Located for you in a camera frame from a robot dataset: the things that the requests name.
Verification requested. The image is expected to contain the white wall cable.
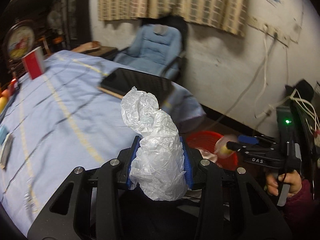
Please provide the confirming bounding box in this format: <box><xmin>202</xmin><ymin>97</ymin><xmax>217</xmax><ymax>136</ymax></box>
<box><xmin>217</xmin><ymin>26</ymin><xmax>269</xmax><ymax>123</ymax></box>

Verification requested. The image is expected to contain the dark side table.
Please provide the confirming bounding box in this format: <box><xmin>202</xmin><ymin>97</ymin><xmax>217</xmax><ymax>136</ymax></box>
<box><xmin>75</xmin><ymin>42</ymin><xmax>118</xmax><ymax>61</ymax></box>

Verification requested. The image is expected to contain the tan cardboard piece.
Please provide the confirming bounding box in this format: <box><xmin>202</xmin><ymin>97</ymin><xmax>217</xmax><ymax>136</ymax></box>
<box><xmin>75</xmin><ymin>41</ymin><xmax>102</xmax><ymax>53</ymax></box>

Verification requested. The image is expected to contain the blue cushioned chair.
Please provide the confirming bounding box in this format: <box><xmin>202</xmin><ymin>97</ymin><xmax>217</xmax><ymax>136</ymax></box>
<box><xmin>114</xmin><ymin>16</ymin><xmax>188</xmax><ymax>81</ymax></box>

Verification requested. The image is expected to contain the wall power outlet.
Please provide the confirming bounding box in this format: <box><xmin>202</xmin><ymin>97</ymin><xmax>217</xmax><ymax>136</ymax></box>
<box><xmin>260</xmin><ymin>22</ymin><xmax>283</xmax><ymax>41</ymax></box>

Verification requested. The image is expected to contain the bundle of white cables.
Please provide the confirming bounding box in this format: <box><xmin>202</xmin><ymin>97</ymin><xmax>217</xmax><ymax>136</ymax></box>
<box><xmin>289</xmin><ymin>89</ymin><xmax>320</xmax><ymax>137</ymax></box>

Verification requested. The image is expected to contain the red and white box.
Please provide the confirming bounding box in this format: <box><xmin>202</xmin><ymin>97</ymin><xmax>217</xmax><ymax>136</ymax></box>
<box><xmin>21</xmin><ymin>46</ymin><xmax>47</xmax><ymax>80</ymax></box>

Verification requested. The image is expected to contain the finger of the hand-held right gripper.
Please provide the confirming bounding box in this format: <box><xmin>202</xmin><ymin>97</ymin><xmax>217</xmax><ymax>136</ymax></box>
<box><xmin>226</xmin><ymin>142</ymin><xmax>251</xmax><ymax>153</ymax></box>
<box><xmin>237</xmin><ymin>134</ymin><xmax>278</xmax><ymax>146</ymax></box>

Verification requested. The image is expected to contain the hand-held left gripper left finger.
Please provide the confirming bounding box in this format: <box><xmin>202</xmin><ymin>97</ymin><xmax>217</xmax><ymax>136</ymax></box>
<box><xmin>26</xmin><ymin>135</ymin><xmax>141</xmax><ymax>240</ymax></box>

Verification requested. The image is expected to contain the wooden board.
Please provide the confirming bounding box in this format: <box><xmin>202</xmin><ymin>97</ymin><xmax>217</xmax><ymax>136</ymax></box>
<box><xmin>97</xmin><ymin>86</ymin><xmax>123</xmax><ymax>100</ymax></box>

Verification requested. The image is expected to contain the red plastic basket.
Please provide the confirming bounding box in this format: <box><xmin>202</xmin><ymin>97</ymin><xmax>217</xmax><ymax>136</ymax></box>
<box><xmin>186</xmin><ymin>131</ymin><xmax>238</xmax><ymax>171</ymax></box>

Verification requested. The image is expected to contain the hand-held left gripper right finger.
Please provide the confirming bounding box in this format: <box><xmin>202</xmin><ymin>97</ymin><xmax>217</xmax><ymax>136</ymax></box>
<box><xmin>179</xmin><ymin>136</ymin><xmax>292</xmax><ymax>240</ymax></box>

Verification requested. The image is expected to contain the checked beige curtain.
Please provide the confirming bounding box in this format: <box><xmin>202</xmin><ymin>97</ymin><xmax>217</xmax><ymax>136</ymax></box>
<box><xmin>97</xmin><ymin>0</ymin><xmax>251</xmax><ymax>38</ymax></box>

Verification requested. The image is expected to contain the person's right forearm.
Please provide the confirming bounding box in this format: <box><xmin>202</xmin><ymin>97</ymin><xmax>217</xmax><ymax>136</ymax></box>
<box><xmin>284</xmin><ymin>179</ymin><xmax>317</xmax><ymax>232</ymax></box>

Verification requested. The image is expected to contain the person's right hand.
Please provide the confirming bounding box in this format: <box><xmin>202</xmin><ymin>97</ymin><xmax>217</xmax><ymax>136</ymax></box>
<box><xmin>265</xmin><ymin>171</ymin><xmax>302</xmax><ymax>196</ymax></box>

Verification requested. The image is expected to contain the blue striped tablecloth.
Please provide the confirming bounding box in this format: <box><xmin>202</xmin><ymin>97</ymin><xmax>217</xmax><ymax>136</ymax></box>
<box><xmin>0</xmin><ymin>50</ymin><xmax>206</xmax><ymax>232</ymax></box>

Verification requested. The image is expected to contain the black tablet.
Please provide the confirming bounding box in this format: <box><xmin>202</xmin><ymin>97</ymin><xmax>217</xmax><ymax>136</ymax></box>
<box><xmin>100</xmin><ymin>67</ymin><xmax>176</xmax><ymax>106</ymax></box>

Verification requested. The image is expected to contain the white plastic bag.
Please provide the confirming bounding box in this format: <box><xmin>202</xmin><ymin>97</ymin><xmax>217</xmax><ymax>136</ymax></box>
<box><xmin>121</xmin><ymin>86</ymin><xmax>187</xmax><ymax>202</ymax></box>

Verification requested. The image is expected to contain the small red packet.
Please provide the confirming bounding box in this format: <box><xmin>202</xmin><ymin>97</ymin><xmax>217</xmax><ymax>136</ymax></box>
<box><xmin>7</xmin><ymin>79</ymin><xmax>20</xmax><ymax>96</ymax></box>

